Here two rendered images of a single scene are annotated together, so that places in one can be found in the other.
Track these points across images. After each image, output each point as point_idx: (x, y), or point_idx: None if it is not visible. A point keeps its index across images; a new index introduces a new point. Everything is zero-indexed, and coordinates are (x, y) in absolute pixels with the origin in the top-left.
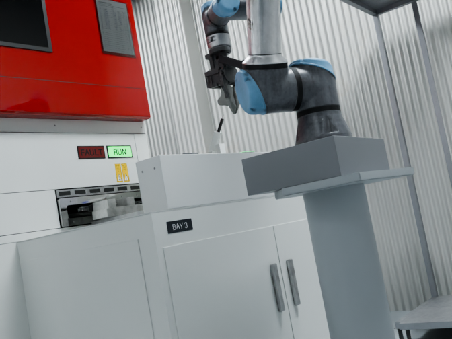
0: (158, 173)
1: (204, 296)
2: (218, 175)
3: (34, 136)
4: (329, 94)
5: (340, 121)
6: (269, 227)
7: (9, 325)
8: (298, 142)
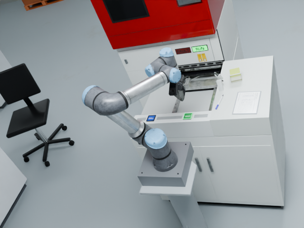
0: None
1: None
2: (162, 130)
3: (154, 48)
4: (153, 154)
5: (158, 164)
6: (195, 146)
7: None
8: None
